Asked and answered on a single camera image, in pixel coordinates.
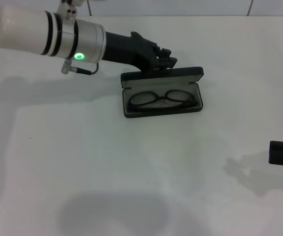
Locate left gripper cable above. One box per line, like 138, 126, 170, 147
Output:
61, 59, 100, 75

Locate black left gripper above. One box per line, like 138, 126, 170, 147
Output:
103, 31, 179, 73

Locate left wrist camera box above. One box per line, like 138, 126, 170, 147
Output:
60, 0, 85, 6

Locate black glasses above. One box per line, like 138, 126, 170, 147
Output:
128, 88, 197, 112

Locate black glasses case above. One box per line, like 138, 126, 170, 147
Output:
120, 66, 204, 119

